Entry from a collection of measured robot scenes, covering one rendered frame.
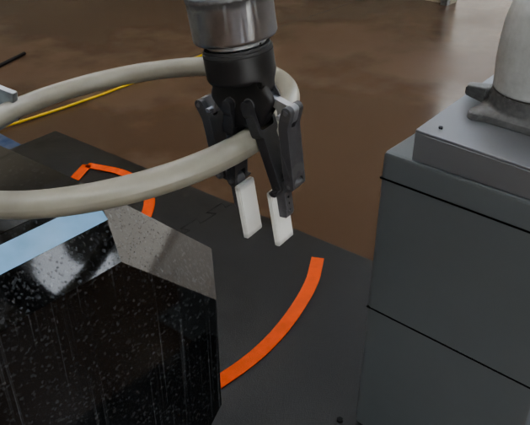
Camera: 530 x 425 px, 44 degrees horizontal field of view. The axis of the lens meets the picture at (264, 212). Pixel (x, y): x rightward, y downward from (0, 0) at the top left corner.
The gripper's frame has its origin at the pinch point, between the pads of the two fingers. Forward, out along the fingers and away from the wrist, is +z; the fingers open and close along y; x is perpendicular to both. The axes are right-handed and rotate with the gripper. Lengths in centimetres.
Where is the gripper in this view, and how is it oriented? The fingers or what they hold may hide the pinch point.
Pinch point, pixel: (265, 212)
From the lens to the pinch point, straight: 77.9
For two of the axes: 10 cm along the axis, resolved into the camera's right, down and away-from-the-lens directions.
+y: -8.0, -1.7, 5.7
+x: -5.8, 4.5, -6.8
